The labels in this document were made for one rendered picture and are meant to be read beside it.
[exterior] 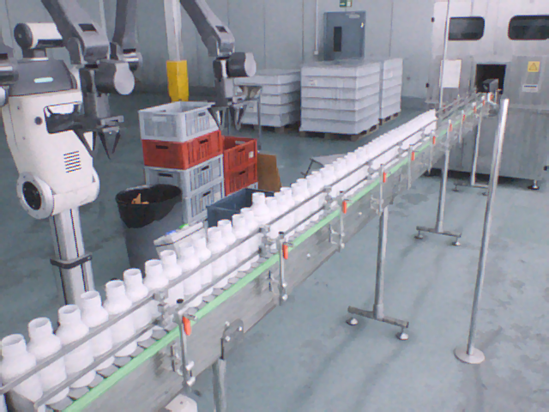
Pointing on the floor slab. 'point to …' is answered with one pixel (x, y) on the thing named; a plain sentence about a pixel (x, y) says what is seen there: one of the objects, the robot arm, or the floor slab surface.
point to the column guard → (177, 81)
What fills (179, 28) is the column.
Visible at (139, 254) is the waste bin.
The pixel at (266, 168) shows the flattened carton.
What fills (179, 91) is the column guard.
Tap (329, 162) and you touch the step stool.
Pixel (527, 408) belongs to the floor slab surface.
